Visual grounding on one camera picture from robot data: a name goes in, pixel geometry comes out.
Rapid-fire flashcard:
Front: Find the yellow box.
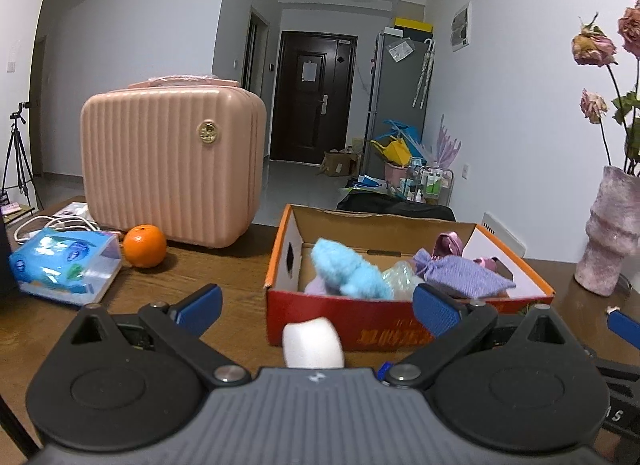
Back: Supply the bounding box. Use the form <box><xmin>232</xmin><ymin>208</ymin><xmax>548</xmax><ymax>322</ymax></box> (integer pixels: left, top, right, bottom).
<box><xmin>394</xmin><ymin>16</ymin><xmax>434</xmax><ymax>31</ymax></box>

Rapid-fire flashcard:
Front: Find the clear plastic bag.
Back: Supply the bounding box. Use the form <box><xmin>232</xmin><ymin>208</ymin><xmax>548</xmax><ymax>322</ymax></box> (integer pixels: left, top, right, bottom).
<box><xmin>382</xmin><ymin>260</ymin><xmax>426</xmax><ymax>302</ymax></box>
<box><xmin>387</xmin><ymin>40</ymin><xmax>416</xmax><ymax>63</ymax></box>

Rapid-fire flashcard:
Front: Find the orange cardboard box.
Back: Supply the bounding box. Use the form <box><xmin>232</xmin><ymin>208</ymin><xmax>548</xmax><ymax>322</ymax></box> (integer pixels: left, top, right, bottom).
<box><xmin>263</xmin><ymin>204</ymin><xmax>556</xmax><ymax>352</ymax></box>

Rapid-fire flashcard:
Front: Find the white electrical panel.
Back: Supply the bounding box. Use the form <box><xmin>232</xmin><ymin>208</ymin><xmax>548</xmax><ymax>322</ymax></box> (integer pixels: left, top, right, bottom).
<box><xmin>450</xmin><ymin>1</ymin><xmax>473</xmax><ymax>53</ymax></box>

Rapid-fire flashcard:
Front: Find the purple fabric sachet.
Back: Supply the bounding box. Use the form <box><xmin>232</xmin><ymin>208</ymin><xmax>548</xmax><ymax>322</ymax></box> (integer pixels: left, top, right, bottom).
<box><xmin>412</xmin><ymin>248</ymin><xmax>517</xmax><ymax>298</ymax></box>

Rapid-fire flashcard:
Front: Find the pink bucket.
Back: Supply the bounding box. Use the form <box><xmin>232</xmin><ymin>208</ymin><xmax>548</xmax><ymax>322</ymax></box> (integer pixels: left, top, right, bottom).
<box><xmin>384</xmin><ymin>161</ymin><xmax>411</xmax><ymax>186</ymax></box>

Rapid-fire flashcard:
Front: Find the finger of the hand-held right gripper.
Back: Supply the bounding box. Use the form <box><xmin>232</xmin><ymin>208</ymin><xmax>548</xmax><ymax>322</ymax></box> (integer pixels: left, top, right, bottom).
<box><xmin>607</xmin><ymin>308</ymin><xmax>640</xmax><ymax>347</ymax></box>
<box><xmin>594</xmin><ymin>357</ymin><xmax>640</xmax><ymax>383</ymax></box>

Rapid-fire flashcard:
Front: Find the dark brown door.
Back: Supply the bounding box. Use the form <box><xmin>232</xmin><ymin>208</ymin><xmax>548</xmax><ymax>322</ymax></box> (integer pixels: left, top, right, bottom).
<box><xmin>270</xmin><ymin>30</ymin><xmax>358</xmax><ymax>166</ymax></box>

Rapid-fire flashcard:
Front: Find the orange fruit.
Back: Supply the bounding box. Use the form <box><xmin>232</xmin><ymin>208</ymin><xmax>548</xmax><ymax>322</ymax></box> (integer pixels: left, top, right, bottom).
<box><xmin>122</xmin><ymin>224</ymin><xmax>168</xmax><ymax>269</ymax></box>

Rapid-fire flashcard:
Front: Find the pink ribbed suitcase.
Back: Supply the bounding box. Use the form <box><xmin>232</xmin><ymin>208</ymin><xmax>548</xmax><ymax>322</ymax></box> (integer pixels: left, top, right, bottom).
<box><xmin>80</xmin><ymin>74</ymin><xmax>268</xmax><ymax>249</ymax></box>

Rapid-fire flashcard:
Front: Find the small white booklet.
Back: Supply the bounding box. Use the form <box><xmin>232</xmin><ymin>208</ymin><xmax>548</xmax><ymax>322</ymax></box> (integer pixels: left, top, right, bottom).
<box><xmin>52</xmin><ymin>202</ymin><xmax>91</xmax><ymax>220</ymax></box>

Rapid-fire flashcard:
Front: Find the small pink trinket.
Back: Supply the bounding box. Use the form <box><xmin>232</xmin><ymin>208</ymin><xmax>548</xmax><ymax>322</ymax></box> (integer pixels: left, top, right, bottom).
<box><xmin>470</xmin><ymin>255</ymin><xmax>503</xmax><ymax>276</ymax></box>

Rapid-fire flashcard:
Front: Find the blue plush toy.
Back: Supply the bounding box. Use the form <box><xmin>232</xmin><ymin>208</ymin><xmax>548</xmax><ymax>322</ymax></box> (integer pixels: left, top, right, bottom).
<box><xmin>310</xmin><ymin>238</ymin><xmax>396</xmax><ymax>301</ymax></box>

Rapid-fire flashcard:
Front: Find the blue tissue pack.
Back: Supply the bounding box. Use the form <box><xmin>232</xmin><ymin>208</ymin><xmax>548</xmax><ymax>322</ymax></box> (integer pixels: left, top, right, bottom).
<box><xmin>7</xmin><ymin>228</ymin><xmax>123</xmax><ymax>307</ymax></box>

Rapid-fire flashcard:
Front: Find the black camera tripod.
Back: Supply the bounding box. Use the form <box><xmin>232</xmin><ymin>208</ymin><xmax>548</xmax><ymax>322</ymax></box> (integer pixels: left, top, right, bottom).
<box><xmin>0</xmin><ymin>102</ymin><xmax>43</xmax><ymax>211</ymax></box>

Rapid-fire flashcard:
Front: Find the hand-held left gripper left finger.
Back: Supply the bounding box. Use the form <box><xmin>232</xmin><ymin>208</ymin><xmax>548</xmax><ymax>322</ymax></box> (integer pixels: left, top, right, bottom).
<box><xmin>55</xmin><ymin>283</ymin><xmax>253</xmax><ymax>387</ymax></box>

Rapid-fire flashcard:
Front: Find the pink textured vase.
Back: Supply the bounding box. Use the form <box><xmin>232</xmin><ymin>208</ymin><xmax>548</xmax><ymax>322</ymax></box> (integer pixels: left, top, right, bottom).
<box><xmin>574</xmin><ymin>165</ymin><xmax>640</xmax><ymax>296</ymax></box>

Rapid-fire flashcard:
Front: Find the white foam roll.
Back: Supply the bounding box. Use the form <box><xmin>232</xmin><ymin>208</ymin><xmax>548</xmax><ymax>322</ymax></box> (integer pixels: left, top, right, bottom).
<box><xmin>282</xmin><ymin>318</ymin><xmax>346</xmax><ymax>370</ymax></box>

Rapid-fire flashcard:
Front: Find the brown carton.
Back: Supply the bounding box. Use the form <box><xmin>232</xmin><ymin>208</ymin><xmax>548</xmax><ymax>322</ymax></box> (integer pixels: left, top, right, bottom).
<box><xmin>320</xmin><ymin>150</ymin><xmax>358</xmax><ymax>177</ymax></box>

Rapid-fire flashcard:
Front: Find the bunch of dried roses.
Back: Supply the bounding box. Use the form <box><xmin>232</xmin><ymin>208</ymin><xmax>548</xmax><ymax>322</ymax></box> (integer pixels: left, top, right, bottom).
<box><xmin>571</xmin><ymin>0</ymin><xmax>640</xmax><ymax>178</ymax></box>

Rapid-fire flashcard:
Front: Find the blue folding stool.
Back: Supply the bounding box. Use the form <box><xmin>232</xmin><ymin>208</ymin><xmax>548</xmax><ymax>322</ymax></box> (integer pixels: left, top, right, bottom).
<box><xmin>382</xmin><ymin>118</ymin><xmax>426</xmax><ymax>153</ymax></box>

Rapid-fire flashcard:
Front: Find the side room door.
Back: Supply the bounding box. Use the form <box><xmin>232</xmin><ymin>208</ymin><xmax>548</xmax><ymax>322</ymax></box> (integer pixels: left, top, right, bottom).
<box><xmin>242</xmin><ymin>6</ymin><xmax>271</xmax><ymax>98</ymax></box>

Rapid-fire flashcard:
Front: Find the purple feather decoration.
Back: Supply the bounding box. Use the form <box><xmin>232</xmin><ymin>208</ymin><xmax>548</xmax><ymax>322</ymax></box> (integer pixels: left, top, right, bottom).
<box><xmin>432</xmin><ymin>114</ymin><xmax>463</xmax><ymax>168</ymax></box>

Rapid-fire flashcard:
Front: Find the black bag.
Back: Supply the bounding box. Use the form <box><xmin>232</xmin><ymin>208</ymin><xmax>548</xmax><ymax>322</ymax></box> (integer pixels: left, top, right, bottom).
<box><xmin>336</xmin><ymin>192</ymin><xmax>457</xmax><ymax>222</ymax></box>

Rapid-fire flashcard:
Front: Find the pile of packets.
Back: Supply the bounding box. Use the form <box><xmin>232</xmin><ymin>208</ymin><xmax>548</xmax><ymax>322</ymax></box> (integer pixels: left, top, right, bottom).
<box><xmin>340</xmin><ymin>174</ymin><xmax>391</xmax><ymax>196</ymax></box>

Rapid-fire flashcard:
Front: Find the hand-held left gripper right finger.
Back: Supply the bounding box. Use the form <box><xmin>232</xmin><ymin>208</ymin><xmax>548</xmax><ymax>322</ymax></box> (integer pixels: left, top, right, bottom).
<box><xmin>384</xmin><ymin>283</ymin><xmax>581</xmax><ymax>388</ymax></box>

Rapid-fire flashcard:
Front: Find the clear plastic bag on refrigerator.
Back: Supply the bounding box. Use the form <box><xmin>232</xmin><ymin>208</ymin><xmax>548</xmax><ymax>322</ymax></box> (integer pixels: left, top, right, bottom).
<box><xmin>387</xmin><ymin>40</ymin><xmax>416</xmax><ymax>63</ymax></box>

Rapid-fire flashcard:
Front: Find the white folded umbrella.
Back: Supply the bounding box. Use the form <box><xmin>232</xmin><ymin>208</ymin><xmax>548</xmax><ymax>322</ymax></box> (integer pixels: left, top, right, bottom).
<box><xmin>412</xmin><ymin>38</ymin><xmax>436</xmax><ymax>109</ymax></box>

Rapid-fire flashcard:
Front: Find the metal cart with bottles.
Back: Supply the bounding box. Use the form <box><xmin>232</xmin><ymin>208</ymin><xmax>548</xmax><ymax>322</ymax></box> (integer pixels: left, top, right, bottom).
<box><xmin>402</xmin><ymin>158</ymin><xmax>455</xmax><ymax>206</ymax></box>

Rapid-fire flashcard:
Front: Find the white charger cable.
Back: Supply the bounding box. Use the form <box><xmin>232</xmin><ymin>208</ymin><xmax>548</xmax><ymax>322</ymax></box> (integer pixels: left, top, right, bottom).
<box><xmin>12</xmin><ymin>215</ymin><xmax>101</xmax><ymax>243</ymax></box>

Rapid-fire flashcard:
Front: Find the white wall heater panel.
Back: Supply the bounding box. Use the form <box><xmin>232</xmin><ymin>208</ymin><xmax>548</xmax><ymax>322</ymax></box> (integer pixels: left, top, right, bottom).
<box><xmin>481</xmin><ymin>212</ymin><xmax>528</xmax><ymax>258</ymax></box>

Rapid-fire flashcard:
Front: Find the shiny pink pouch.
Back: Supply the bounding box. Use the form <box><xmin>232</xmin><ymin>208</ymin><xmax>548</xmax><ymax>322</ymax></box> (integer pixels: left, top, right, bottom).
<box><xmin>432</xmin><ymin>231</ymin><xmax>465</xmax><ymax>260</ymax></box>

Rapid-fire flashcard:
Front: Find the grey refrigerator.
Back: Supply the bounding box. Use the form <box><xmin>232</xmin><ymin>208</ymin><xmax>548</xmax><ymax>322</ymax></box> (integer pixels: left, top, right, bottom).
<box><xmin>361</xmin><ymin>30</ymin><xmax>435</xmax><ymax>178</ymax></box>

